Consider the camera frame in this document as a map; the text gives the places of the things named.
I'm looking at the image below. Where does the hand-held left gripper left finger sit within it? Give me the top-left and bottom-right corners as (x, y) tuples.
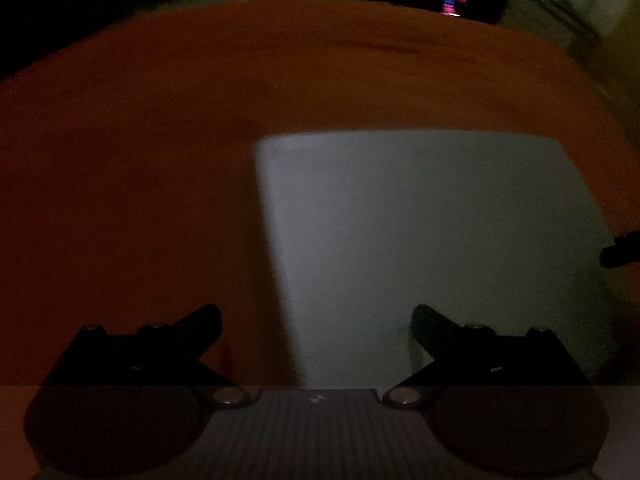
(41, 304), (252, 409)

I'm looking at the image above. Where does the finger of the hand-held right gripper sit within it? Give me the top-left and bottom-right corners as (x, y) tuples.
(599, 231), (640, 269)

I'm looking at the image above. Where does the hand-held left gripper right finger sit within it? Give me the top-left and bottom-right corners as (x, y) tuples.
(382, 304), (594, 408)

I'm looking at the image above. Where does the white paper sheet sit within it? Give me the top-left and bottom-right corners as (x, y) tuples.
(254, 129), (623, 391)

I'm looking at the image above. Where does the orange blanket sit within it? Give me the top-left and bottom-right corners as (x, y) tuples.
(0, 0), (640, 480)

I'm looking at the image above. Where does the white cabinet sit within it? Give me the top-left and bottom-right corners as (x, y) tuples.
(507, 0), (636, 56)

